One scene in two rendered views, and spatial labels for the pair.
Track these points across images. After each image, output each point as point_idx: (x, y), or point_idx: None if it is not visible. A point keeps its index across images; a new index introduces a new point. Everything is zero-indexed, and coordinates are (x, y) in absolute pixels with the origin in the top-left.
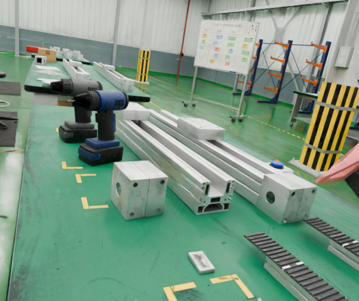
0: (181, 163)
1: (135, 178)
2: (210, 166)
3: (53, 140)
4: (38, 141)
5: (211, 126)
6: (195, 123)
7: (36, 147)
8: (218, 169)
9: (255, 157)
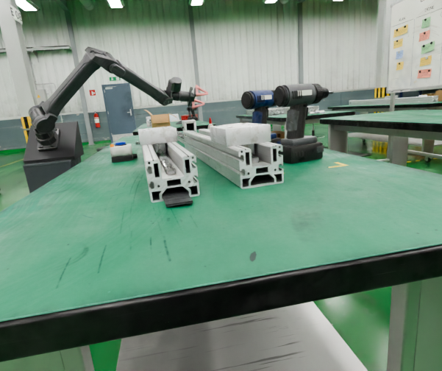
0: (208, 129)
1: (237, 123)
2: (190, 131)
3: (323, 156)
4: (334, 154)
5: (150, 128)
6: (164, 127)
7: (326, 151)
8: (186, 131)
9: (76, 175)
